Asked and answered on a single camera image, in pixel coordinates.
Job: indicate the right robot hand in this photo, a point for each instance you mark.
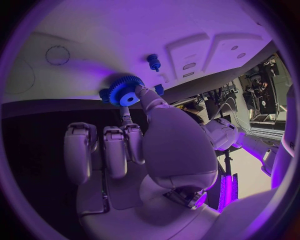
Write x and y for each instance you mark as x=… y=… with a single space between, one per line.
x=178 y=150

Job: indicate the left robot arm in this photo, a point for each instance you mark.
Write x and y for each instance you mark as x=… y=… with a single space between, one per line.
x=248 y=142

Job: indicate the white task board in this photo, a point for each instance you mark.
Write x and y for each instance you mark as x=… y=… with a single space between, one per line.
x=117 y=37

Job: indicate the black stand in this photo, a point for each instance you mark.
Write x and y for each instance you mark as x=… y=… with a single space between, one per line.
x=227 y=161

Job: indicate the blue peg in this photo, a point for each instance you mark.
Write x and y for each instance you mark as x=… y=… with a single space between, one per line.
x=159 y=88

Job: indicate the glowing light bar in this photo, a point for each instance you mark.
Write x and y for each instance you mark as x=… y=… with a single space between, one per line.
x=227 y=193

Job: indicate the blue plug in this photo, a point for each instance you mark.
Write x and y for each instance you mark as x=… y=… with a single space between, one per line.
x=153 y=61

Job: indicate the small blue gear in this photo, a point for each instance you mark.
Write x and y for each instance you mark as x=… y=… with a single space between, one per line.
x=104 y=95

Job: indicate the dark equipment rack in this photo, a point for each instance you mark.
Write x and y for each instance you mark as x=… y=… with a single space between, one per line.
x=264 y=90

